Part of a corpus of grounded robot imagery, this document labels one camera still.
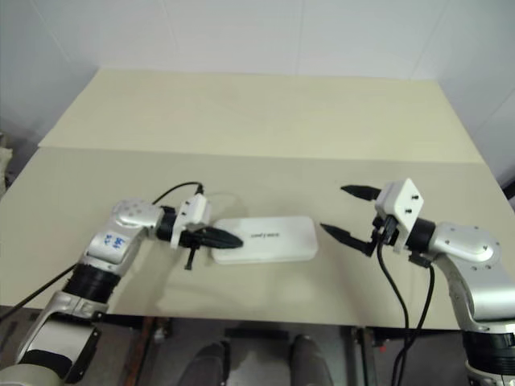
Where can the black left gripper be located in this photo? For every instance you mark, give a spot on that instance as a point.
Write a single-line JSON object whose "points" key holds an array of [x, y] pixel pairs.
{"points": [[197, 239]]}

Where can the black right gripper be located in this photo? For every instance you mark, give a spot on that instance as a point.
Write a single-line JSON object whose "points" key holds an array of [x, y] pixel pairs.
{"points": [[388, 231]]}

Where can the white rectangular case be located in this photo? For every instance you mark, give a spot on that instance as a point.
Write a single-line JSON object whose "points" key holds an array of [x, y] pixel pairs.
{"points": [[273, 241]]}

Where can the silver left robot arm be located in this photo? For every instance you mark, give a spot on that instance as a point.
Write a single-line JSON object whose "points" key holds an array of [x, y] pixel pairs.
{"points": [[120, 225]]}

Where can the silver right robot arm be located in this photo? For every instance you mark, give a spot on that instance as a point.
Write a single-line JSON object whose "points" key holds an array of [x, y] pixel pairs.
{"points": [[466, 241]]}

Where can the dark rounded shape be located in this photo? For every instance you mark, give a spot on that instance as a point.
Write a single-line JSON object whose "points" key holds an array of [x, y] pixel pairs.
{"points": [[209, 366], [306, 362]]}

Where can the rusty metal table leg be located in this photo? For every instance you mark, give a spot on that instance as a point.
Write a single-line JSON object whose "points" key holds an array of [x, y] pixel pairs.
{"points": [[151, 346]]}

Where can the dark metal table leg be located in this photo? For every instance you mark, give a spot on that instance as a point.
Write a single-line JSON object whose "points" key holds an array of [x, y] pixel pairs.
{"points": [[364, 354]]}

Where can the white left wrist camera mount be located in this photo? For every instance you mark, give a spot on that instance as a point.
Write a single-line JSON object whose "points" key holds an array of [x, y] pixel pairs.
{"points": [[197, 211]]}

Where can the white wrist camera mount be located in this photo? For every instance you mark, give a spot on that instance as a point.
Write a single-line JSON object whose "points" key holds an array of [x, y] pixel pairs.
{"points": [[406, 201], [197, 211]]}

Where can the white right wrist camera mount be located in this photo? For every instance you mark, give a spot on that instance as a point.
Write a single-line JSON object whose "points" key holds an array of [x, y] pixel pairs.
{"points": [[406, 201]]}

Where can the black bracket under table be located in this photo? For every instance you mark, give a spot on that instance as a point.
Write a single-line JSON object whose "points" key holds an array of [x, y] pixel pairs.
{"points": [[257, 334]]}

